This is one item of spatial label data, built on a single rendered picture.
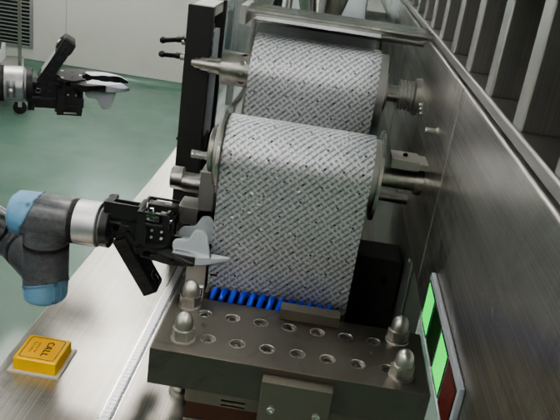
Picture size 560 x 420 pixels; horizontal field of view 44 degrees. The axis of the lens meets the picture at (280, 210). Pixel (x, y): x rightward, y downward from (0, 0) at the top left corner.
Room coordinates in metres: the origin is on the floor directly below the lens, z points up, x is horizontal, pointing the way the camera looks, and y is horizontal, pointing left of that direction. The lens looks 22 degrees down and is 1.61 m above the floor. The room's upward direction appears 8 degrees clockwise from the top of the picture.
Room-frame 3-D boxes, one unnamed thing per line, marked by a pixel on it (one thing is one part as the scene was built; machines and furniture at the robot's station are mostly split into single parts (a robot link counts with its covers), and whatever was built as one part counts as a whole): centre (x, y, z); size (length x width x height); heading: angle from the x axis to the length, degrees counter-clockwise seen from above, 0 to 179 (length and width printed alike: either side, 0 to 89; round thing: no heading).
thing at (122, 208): (1.04, 0.22, 1.12); 0.12 x 0.08 x 0.09; 88
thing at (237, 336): (0.90, -0.05, 1.00); 0.40 x 0.16 x 0.06; 88
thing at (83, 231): (1.04, 0.30, 1.11); 0.08 x 0.05 x 0.08; 178
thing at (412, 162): (1.08, -0.19, 1.28); 0.06 x 0.05 x 0.02; 88
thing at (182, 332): (0.87, 0.11, 1.05); 0.04 x 0.04 x 0.04
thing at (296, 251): (1.03, -0.02, 1.11); 0.23 x 0.01 x 0.18; 88
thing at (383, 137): (1.08, -0.15, 1.25); 0.15 x 0.01 x 0.15; 178
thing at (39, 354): (0.94, 0.35, 0.91); 0.07 x 0.07 x 0.02; 88
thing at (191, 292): (0.96, 0.12, 1.05); 0.04 x 0.04 x 0.04
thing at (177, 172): (1.13, 0.18, 1.18); 0.04 x 0.02 x 0.04; 178
